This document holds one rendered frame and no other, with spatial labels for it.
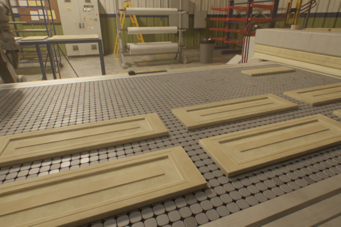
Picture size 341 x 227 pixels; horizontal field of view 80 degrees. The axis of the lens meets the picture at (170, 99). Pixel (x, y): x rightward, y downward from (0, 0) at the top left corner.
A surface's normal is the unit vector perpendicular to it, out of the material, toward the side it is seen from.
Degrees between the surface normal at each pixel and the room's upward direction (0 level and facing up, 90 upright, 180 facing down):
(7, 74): 114
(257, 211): 0
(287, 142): 11
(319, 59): 90
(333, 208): 0
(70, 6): 90
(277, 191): 0
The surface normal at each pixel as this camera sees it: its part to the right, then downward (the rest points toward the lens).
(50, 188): -0.07, -0.98
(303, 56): -0.94, 0.13
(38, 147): 0.07, -0.84
